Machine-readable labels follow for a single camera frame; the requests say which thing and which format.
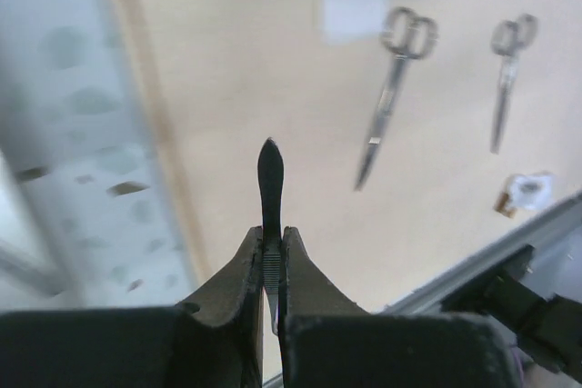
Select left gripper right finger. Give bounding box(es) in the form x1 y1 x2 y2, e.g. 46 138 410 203
278 227 519 387

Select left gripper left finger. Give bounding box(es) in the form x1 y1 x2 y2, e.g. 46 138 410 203
1 227 263 387

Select long surgical scissors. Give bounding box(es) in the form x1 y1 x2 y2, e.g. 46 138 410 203
354 6 438 191

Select short pointed scissors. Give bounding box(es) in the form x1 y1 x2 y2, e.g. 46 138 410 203
490 13 538 154

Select beige surgical cloth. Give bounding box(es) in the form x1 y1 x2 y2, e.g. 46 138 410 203
114 0 581 311

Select sealed blade packet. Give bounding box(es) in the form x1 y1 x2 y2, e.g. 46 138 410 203
494 172 556 218

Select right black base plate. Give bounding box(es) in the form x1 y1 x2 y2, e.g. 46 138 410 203
441 245 581 382

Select aluminium mounting rail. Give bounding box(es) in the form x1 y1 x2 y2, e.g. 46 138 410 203
381 193 581 314

